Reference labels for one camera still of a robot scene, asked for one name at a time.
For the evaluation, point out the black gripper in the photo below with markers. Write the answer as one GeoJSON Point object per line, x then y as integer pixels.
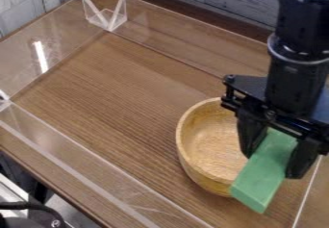
{"type": "Point", "coordinates": [287, 100]}

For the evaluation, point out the green rectangular block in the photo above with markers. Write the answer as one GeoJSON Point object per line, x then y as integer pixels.
{"type": "Point", "coordinates": [259, 180]}

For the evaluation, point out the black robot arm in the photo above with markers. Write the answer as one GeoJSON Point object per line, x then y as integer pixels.
{"type": "Point", "coordinates": [303, 18]}

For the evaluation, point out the brown wooden bowl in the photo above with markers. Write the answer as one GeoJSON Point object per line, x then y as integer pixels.
{"type": "Point", "coordinates": [208, 146]}

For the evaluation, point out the black metal stand base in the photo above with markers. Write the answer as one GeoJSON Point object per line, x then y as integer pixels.
{"type": "Point", "coordinates": [46, 216]}

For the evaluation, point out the clear acrylic corner bracket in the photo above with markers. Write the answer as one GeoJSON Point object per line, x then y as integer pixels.
{"type": "Point", "coordinates": [107, 19]}

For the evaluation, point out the clear acrylic tray wall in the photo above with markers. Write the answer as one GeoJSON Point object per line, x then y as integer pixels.
{"type": "Point", "coordinates": [91, 100]}

